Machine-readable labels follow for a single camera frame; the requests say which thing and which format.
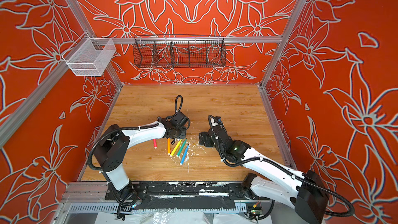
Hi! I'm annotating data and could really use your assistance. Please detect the orange highlighter pen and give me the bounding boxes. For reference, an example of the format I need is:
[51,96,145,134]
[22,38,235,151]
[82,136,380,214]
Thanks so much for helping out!
[167,138,171,155]

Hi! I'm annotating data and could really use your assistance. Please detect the yellow highlighter pen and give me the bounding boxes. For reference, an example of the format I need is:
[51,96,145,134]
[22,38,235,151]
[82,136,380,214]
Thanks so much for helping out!
[170,140,181,157]

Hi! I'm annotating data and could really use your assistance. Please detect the pink highlighter pen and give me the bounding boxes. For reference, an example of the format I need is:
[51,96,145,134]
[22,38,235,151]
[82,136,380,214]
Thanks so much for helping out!
[153,139,158,149]

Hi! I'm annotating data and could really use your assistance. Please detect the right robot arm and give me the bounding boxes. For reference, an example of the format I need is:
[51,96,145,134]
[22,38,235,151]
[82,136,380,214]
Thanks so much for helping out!
[199,125,355,224]

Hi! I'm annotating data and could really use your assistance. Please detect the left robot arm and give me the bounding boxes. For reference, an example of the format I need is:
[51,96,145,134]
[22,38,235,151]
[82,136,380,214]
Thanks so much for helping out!
[87,117,191,203]

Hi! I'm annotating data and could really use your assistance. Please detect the green highlighter pen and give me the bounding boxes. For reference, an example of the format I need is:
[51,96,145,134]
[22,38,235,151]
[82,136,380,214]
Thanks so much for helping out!
[176,139,187,157]

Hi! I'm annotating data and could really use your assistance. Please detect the blue highlighter pen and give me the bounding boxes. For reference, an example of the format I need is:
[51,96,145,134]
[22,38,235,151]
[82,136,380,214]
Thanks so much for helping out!
[180,145,189,166]

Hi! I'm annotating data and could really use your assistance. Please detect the white mesh basket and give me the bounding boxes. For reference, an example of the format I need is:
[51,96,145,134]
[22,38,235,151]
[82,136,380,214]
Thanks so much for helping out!
[61,33,116,76]

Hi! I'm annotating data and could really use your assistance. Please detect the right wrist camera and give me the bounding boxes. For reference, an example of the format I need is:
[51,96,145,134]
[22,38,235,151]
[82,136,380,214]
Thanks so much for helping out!
[212,116,223,126]

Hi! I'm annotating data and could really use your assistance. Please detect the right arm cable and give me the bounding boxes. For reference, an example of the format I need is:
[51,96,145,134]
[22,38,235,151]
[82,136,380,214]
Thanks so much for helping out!
[207,114,355,218]

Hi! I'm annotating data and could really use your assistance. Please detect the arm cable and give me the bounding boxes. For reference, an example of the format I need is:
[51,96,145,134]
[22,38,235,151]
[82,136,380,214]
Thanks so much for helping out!
[174,94,184,116]
[207,114,355,218]

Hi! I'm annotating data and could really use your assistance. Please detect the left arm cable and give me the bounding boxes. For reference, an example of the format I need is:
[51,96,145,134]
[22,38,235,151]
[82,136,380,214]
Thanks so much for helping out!
[174,94,184,116]

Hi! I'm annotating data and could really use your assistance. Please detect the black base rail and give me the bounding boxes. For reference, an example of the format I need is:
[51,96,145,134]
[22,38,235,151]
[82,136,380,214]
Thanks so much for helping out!
[105,181,268,210]

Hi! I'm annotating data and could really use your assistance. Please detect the black wire basket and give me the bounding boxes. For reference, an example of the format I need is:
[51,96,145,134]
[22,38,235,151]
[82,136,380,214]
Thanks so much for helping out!
[133,35,227,68]

